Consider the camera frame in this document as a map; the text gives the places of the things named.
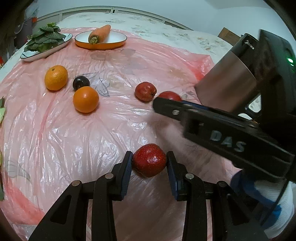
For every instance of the pink plastic sheet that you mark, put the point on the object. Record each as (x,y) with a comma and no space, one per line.
(46,143)

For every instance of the floral bed sheet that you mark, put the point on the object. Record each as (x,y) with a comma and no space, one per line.
(154,31)

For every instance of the right gloved hand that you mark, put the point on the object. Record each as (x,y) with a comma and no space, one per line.
(260,196)

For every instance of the dark plum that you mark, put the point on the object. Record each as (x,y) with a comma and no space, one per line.
(80,81)

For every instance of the wooden headboard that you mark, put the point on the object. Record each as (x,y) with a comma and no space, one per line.
(229,36)

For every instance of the red apple back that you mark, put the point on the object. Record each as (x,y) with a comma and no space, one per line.
(145,91)

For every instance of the carrot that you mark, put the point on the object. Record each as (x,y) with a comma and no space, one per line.
(99,34)

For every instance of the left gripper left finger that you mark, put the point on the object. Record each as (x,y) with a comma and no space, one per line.
(122,172)

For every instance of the bok choy piece far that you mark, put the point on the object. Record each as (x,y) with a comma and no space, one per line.
(2,109)

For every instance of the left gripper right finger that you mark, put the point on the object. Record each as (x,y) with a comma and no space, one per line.
(176,172)

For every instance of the orange far back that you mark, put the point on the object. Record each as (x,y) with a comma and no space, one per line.
(56,78)

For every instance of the copper electric kettle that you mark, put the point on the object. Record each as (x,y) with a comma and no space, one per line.
(231,85)

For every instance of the smooth orange middle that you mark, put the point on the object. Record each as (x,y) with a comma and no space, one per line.
(85,99)

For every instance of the leafy greens pile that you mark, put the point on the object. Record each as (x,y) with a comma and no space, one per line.
(46,37)

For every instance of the white bed frame rail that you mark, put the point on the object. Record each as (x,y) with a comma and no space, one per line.
(60,15)

